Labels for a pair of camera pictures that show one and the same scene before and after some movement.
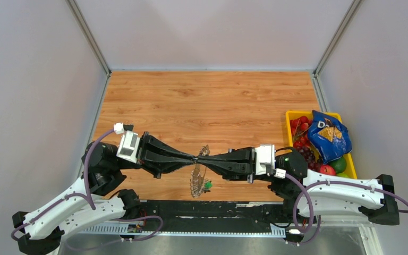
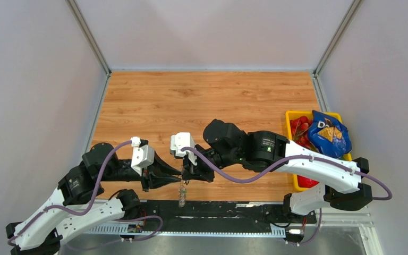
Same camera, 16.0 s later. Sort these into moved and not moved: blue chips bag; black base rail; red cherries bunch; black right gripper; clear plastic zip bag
Moved: black right gripper; clear plastic zip bag
Not moved: black base rail; blue chips bag; red cherries bunch
